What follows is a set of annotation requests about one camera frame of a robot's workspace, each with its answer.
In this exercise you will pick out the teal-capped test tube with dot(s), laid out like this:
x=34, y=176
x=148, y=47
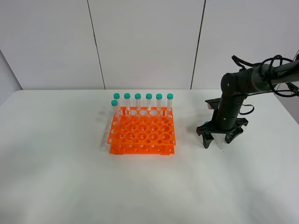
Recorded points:
x=218, y=140

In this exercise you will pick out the second row left tube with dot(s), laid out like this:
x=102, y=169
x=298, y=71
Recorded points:
x=116, y=109

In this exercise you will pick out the orange test tube rack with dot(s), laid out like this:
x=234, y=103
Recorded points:
x=142, y=132

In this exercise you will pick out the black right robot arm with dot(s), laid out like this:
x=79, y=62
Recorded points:
x=251, y=79

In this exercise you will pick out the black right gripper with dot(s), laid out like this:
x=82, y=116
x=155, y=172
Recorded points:
x=224, y=120

